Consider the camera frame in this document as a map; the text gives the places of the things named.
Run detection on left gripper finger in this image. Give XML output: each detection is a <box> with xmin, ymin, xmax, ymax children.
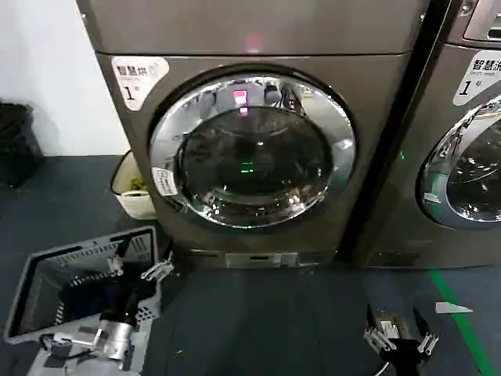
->
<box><xmin>107</xmin><ymin>233</ymin><xmax>133</xmax><ymax>277</ymax></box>
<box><xmin>140</xmin><ymin>239</ymin><xmax>176</xmax><ymax>283</ymax></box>

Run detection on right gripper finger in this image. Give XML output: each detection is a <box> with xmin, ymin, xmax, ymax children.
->
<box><xmin>363</xmin><ymin>304</ymin><xmax>394</xmax><ymax>354</ymax></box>
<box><xmin>413</xmin><ymin>306</ymin><xmax>440</xmax><ymax>355</ymax></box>

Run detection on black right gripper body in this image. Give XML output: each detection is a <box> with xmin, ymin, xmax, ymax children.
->
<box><xmin>378</xmin><ymin>338</ymin><xmax>423</xmax><ymax>376</ymax></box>

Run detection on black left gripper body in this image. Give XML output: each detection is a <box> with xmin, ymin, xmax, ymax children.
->
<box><xmin>101</xmin><ymin>271</ymin><xmax>145</xmax><ymax>327</ymax></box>

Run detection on dark clothes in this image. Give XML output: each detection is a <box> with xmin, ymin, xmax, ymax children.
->
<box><xmin>58</xmin><ymin>272</ymin><xmax>118</xmax><ymax>313</ymax></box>

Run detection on green floor tape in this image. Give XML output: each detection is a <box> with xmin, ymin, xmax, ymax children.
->
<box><xmin>429</xmin><ymin>269</ymin><xmax>501</xmax><ymax>376</ymax></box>

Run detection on white paper scrap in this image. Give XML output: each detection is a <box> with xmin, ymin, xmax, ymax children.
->
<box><xmin>434</xmin><ymin>301</ymin><xmax>474</xmax><ymax>316</ymax></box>

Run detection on white plastic bin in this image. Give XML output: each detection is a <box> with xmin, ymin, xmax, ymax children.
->
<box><xmin>111</xmin><ymin>150</ymin><xmax>158</xmax><ymax>220</ymax></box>

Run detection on small white door sticker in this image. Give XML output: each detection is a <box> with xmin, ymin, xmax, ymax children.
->
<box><xmin>154</xmin><ymin>166</ymin><xmax>179</xmax><ymax>197</ymax></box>

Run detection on grey plastic laundry basket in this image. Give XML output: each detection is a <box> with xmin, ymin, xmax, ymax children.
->
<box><xmin>2</xmin><ymin>225</ymin><xmax>164</xmax><ymax>376</ymax></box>

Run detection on round glass dryer door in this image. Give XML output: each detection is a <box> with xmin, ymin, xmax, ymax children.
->
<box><xmin>150</xmin><ymin>64</ymin><xmax>358</xmax><ymax>229</ymax></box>

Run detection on round chrome-rimmed glass door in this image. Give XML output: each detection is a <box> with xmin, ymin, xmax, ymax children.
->
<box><xmin>415</xmin><ymin>105</ymin><xmax>501</xmax><ymax>232</ymax></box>

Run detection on white number label sticker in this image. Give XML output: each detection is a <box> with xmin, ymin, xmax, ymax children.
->
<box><xmin>111</xmin><ymin>56</ymin><xmax>171</xmax><ymax>112</ymax></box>

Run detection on white label with black number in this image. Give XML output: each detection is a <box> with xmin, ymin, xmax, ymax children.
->
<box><xmin>452</xmin><ymin>52</ymin><xmax>501</xmax><ymax>107</ymax></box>

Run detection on grey front-load dryer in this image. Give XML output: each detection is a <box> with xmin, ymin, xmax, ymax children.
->
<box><xmin>76</xmin><ymin>0</ymin><xmax>427</xmax><ymax>271</ymax></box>

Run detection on grey dryer with control panel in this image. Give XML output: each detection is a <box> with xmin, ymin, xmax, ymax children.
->
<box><xmin>366</xmin><ymin>0</ymin><xmax>501</xmax><ymax>271</ymax></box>

